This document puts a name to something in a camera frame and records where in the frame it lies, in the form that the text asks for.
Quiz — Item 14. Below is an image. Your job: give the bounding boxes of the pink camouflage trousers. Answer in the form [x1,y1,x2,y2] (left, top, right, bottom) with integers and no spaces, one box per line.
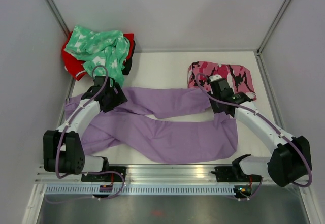
[187,61,257,101]

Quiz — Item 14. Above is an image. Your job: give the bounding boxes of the purple trousers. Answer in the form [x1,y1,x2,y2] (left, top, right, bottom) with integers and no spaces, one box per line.
[64,86,239,164]

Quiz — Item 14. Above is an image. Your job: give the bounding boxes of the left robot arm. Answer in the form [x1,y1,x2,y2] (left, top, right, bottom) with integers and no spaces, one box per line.
[43,76,127,182]

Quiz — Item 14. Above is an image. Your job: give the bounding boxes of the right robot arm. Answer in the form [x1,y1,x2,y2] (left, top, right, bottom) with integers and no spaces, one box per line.
[208,75,312,187]

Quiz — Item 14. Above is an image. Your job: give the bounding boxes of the black garment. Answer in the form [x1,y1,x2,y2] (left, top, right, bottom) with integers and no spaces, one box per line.
[122,40,136,76]

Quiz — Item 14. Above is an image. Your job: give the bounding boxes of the green tie-dye garment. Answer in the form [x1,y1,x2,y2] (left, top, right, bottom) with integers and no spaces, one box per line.
[64,25,130,86]

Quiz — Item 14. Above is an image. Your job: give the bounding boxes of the red garment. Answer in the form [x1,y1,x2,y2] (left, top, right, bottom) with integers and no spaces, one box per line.
[61,32,135,81]

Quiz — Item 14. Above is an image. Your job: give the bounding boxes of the aluminium frame post right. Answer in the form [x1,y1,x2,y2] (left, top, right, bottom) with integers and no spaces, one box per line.
[255,0,293,56]

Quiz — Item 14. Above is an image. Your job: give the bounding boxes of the aluminium frame post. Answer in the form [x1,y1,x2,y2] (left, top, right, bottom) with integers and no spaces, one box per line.
[45,0,70,37]
[255,0,293,56]

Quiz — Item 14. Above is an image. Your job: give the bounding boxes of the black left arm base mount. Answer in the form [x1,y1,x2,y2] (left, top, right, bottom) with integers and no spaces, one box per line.
[81,166,127,183]

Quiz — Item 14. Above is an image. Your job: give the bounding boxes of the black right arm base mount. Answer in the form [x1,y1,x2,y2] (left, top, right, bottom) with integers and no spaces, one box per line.
[210,166,262,183]

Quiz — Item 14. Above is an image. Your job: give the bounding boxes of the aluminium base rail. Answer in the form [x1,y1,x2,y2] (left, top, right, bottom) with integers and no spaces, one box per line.
[35,164,311,184]

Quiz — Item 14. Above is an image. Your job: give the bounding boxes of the white slotted cable duct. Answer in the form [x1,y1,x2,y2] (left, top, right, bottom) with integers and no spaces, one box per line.
[46,184,235,196]

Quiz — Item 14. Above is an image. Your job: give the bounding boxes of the aluminium frame post left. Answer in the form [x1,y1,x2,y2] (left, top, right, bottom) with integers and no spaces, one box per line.
[45,0,70,37]

